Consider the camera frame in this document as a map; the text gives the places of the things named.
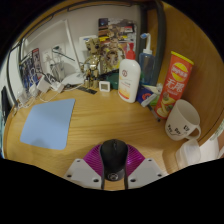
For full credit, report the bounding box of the clear plastic cup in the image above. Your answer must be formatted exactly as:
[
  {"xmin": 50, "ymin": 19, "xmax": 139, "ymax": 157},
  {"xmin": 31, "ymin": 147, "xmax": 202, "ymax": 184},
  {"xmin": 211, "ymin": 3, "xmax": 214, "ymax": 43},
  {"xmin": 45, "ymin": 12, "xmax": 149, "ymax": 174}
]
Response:
[{"xmin": 16, "ymin": 88, "xmax": 29, "ymax": 104}]

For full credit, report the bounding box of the flat black strip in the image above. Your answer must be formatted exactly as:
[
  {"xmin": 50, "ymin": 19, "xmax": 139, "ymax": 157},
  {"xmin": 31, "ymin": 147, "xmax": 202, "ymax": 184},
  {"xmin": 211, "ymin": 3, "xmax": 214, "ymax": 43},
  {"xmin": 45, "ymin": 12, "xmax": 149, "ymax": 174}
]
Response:
[{"xmin": 77, "ymin": 86, "xmax": 98, "ymax": 95}]

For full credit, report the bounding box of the dark pen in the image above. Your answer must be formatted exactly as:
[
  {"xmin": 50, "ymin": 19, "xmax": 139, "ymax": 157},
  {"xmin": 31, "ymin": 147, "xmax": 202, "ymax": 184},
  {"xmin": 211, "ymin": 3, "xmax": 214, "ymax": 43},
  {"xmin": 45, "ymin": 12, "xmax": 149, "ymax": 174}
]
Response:
[{"xmin": 148, "ymin": 104, "xmax": 161, "ymax": 123}]

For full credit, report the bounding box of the small white desk clock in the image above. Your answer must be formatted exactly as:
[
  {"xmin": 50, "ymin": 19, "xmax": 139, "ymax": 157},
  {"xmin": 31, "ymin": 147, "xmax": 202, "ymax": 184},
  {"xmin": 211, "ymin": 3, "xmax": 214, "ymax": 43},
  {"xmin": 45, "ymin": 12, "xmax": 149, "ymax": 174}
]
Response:
[{"xmin": 98, "ymin": 80, "xmax": 111, "ymax": 93}]

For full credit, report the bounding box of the grey metal frame post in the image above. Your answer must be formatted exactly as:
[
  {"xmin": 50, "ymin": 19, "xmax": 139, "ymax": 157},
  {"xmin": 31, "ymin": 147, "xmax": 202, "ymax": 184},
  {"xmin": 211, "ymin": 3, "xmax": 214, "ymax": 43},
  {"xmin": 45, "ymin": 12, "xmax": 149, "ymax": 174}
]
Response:
[
  {"xmin": 6, "ymin": 39, "xmax": 26, "ymax": 108},
  {"xmin": 139, "ymin": 1, "xmax": 167, "ymax": 86}
]

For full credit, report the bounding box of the stainless steel cup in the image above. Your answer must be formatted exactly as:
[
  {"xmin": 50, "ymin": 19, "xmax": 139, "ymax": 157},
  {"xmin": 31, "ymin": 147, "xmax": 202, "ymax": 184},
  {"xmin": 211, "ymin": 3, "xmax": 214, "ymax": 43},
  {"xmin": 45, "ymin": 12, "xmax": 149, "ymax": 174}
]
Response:
[{"xmin": 51, "ymin": 61, "xmax": 66, "ymax": 81}]

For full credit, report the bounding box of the white mug with doodles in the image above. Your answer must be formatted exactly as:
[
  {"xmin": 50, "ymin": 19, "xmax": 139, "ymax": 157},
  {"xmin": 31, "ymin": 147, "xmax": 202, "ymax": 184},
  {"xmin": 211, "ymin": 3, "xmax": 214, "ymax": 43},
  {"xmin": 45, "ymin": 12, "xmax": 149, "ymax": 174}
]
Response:
[{"xmin": 164, "ymin": 98, "xmax": 202, "ymax": 142}]

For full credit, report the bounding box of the blue model kit box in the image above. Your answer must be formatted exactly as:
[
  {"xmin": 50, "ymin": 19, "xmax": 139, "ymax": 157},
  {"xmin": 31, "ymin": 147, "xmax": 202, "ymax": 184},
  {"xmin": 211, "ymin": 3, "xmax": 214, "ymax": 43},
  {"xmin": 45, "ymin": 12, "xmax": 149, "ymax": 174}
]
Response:
[{"xmin": 18, "ymin": 48, "xmax": 44, "ymax": 89}]

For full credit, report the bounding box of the blue spray bottle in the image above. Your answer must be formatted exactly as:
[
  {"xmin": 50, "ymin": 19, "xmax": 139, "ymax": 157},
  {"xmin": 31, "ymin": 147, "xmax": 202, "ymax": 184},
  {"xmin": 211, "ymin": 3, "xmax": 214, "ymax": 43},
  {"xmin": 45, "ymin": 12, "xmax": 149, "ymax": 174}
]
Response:
[{"xmin": 138, "ymin": 32, "xmax": 156, "ymax": 86}]

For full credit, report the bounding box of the dark green container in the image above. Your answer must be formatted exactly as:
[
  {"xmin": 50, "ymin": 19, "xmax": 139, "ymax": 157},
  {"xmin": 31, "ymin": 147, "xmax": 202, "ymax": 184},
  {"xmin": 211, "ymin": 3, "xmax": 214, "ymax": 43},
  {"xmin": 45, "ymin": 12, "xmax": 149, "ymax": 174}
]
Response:
[{"xmin": 107, "ymin": 71, "xmax": 120, "ymax": 90}]

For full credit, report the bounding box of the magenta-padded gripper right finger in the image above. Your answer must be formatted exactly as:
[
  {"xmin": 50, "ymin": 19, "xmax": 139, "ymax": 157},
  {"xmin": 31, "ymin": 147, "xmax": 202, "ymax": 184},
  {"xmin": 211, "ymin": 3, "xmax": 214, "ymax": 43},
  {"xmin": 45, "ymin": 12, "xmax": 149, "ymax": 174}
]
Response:
[{"xmin": 123, "ymin": 143, "xmax": 165, "ymax": 190}]

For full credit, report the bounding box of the red potato chips can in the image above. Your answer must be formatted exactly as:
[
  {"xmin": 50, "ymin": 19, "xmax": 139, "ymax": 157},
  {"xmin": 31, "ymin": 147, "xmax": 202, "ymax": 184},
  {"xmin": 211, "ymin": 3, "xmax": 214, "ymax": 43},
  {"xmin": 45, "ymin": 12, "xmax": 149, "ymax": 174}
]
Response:
[{"xmin": 154, "ymin": 50, "xmax": 195, "ymax": 120}]

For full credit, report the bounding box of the white cable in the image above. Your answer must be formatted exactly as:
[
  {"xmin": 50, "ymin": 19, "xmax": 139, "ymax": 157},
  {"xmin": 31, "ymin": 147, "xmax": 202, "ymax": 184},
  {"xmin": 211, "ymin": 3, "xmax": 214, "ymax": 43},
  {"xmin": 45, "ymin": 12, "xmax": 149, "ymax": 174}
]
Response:
[{"xmin": 39, "ymin": 84, "xmax": 83, "ymax": 103}]

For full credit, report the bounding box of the white desk lamp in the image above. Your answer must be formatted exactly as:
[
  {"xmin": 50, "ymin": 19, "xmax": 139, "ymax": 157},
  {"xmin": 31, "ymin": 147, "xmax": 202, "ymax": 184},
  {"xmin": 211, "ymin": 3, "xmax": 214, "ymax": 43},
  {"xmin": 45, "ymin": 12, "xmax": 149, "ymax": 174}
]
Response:
[{"xmin": 21, "ymin": 19, "xmax": 86, "ymax": 86}]

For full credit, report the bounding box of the grey gooseneck plug light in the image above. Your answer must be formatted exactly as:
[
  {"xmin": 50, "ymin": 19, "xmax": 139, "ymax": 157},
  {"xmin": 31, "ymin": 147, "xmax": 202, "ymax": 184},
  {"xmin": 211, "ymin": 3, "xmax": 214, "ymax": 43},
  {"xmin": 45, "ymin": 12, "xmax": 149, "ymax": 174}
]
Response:
[{"xmin": 53, "ymin": 46, "xmax": 76, "ymax": 62}]

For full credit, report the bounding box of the golden tree creature figurine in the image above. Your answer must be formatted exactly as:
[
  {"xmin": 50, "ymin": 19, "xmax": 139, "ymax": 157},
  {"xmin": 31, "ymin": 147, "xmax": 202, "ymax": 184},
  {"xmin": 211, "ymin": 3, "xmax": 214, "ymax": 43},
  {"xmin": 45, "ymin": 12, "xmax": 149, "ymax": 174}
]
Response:
[{"xmin": 79, "ymin": 37, "xmax": 103, "ymax": 89}]

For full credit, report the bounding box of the large white power adapter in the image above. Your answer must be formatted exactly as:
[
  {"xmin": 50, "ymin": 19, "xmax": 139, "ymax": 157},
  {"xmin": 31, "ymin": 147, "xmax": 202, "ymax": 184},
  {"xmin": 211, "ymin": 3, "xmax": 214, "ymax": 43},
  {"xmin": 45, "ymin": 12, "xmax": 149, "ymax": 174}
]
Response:
[{"xmin": 35, "ymin": 74, "xmax": 52, "ymax": 94}]

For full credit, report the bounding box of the small white charger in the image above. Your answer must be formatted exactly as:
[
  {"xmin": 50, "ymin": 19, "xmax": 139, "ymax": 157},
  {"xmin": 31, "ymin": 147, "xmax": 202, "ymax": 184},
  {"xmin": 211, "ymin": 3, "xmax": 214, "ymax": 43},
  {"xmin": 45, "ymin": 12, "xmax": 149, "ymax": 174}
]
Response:
[{"xmin": 28, "ymin": 83, "xmax": 39, "ymax": 98}]

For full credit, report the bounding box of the white wall-mounted box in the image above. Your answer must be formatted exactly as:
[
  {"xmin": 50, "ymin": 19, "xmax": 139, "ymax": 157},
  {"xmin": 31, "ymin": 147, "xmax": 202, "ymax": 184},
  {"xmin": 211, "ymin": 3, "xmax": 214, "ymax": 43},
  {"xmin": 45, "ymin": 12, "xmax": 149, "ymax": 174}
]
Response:
[{"xmin": 78, "ymin": 35, "xmax": 98, "ymax": 51}]

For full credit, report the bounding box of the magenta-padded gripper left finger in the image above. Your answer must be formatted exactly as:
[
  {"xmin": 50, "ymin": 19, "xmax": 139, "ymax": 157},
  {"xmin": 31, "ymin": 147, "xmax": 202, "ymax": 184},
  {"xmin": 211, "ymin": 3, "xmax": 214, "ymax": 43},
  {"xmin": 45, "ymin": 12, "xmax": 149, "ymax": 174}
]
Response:
[{"xmin": 63, "ymin": 143, "xmax": 104, "ymax": 190}]

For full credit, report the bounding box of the blue tissue pack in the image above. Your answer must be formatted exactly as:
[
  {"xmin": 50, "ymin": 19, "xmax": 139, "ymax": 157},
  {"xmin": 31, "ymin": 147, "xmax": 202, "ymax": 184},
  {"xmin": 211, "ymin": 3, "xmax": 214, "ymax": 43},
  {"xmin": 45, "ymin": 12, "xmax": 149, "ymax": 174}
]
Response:
[{"xmin": 135, "ymin": 84, "xmax": 161, "ymax": 108}]

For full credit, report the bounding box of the black computer mouse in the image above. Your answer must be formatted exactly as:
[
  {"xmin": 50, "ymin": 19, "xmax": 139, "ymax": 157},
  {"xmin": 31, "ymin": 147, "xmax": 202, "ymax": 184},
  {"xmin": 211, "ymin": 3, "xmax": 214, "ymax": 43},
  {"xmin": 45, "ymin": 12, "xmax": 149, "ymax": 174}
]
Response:
[{"xmin": 99, "ymin": 138, "xmax": 129, "ymax": 183}]

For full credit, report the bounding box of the white red-capped lotion bottle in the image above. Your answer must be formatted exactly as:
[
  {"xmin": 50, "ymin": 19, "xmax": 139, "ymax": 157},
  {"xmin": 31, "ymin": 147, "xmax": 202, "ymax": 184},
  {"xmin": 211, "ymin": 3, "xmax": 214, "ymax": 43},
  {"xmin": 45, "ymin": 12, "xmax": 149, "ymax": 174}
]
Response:
[{"xmin": 117, "ymin": 42, "xmax": 142, "ymax": 104}]

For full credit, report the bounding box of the white wall socket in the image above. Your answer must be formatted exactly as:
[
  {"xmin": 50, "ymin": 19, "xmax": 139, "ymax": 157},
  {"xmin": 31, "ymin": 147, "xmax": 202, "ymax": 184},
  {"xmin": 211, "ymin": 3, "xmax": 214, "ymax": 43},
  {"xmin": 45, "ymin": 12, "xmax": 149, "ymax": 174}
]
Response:
[
  {"xmin": 41, "ymin": 49, "xmax": 53, "ymax": 63},
  {"xmin": 51, "ymin": 44, "xmax": 64, "ymax": 56}
]

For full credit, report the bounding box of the light blue mouse pad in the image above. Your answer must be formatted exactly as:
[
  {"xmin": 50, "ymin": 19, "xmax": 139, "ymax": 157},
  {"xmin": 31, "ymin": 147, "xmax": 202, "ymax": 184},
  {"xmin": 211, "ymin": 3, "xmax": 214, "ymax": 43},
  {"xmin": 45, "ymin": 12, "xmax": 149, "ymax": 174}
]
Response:
[{"xmin": 19, "ymin": 98, "xmax": 77, "ymax": 151}]

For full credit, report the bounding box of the colourful poster box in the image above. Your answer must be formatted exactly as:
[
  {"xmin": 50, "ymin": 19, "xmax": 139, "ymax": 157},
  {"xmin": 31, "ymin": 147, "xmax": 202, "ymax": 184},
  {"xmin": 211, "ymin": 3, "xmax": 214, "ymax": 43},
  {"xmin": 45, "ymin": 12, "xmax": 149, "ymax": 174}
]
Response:
[{"xmin": 98, "ymin": 18, "xmax": 138, "ymax": 48}]

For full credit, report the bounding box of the pale green striped cloth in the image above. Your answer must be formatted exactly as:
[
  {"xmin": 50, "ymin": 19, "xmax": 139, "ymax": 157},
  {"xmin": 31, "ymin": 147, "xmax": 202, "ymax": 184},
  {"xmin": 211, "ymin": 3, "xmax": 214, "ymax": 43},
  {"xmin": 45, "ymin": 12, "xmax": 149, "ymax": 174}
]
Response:
[{"xmin": 214, "ymin": 121, "xmax": 224, "ymax": 141}]

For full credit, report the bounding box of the white power strip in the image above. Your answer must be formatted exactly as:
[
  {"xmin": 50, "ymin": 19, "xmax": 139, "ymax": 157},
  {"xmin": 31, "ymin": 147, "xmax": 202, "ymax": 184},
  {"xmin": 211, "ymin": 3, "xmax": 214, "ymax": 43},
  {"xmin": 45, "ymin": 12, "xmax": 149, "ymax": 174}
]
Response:
[{"xmin": 49, "ymin": 81, "xmax": 65, "ymax": 94}]

